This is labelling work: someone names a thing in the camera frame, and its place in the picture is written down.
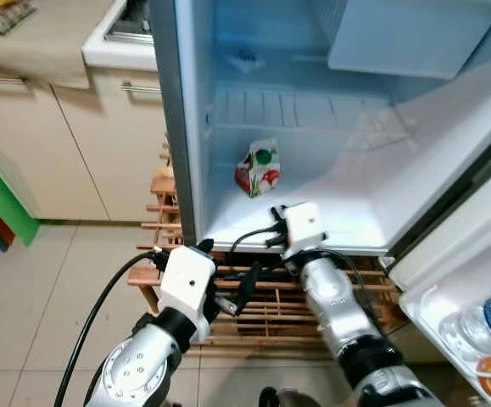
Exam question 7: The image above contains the wooden wine rack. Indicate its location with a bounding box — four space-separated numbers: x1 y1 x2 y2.
127 144 409 350

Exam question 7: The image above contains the green storage bin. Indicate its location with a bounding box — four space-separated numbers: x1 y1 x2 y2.
0 138 42 248

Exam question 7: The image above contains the small red green carton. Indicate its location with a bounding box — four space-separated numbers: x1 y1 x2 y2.
234 137 282 199

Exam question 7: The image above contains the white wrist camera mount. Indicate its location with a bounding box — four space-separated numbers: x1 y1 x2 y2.
155 245 219 329
282 201 330 256

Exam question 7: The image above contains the white fridge door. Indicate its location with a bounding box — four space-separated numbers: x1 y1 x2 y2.
388 159 491 407

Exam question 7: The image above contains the beige counter cloth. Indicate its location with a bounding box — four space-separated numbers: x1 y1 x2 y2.
0 0 116 91

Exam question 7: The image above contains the white freezer compartment flap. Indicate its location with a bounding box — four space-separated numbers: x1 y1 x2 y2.
326 0 491 82

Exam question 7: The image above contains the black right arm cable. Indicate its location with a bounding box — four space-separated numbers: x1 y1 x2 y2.
226 221 287 257

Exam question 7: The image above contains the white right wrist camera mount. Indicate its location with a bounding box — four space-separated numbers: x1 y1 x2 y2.
282 201 330 256

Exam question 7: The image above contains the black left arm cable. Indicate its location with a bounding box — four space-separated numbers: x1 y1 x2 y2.
53 249 171 407

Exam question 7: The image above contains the dark robot foot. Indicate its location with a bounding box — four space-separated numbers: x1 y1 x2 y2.
257 386 315 407

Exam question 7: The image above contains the beige kitchen cabinet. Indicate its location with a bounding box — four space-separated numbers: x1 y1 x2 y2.
0 68 171 225

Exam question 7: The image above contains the white gas stove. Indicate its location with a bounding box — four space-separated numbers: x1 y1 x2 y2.
81 0 159 74

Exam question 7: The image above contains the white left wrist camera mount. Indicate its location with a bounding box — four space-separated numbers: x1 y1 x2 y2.
155 245 219 329

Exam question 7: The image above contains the blue cap water bottle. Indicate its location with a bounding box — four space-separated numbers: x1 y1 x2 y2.
438 288 491 359

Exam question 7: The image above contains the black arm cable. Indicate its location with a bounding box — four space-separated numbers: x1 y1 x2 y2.
53 249 171 407
226 221 287 257

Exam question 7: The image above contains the grey mini fridge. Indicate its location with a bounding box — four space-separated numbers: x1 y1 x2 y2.
147 0 491 258

